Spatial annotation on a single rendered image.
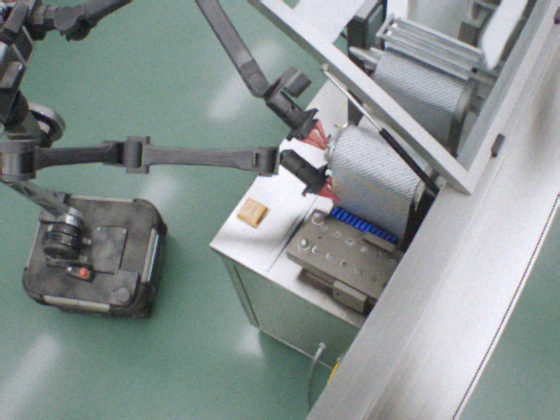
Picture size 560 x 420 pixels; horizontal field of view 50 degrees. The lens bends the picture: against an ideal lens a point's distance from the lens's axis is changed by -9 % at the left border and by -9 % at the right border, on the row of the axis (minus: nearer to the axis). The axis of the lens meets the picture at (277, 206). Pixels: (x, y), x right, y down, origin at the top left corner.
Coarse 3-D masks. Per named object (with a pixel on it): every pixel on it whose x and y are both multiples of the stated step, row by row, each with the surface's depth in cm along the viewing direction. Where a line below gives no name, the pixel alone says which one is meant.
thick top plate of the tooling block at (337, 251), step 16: (304, 224) 186; (336, 224) 186; (320, 240) 184; (336, 240) 183; (352, 240) 183; (288, 256) 186; (304, 256) 182; (320, 256) 181; (336, 256) 181; (352, 256) 181; (368, 256) 180; (384, 256) 180; (400, 256) 179; (320, 272) 182; (336, 272) 179; (352, 272) 178; (368, 272) 178; (384, 272) 177; (368, 288) 176; (384, 288) 176
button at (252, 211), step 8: (248, 200) 204; (256, 200) 203; (240, 208) 203; (248, 208) 202; (256, 208) 202; (264, 208) 202; (240, 216) 202; (248, 216) 201; (256, 216) 201; (256, 224) 201
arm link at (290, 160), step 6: (288, 150) 181; (282, 156) 182; (288, 156) 179; (294, 156) 179; (300, 156) 181; (282, 162) 180; (288, 162) 179; (294, 162) 179; (300, 162) 180; (288, 168) 180; (294, 168) 180
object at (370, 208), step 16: (336, 176) 174; (336, 192) 182; (352, 192) 176; (368, 192) 171; (352, 208) 184; (368, 208) 179; (384, 208) 173; (400, 208) 168; (384, 224) 181; (400, 224) 175
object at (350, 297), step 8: (336, 280) 179; (336, 288) 179; (344, 288) 178; (352, 288) 177; (336, 296) 185; (344, 296) 181; (352, 296) 177; (360, 296) 176; (352, 304) 183; (360, 304) 179; (360, 312) 185
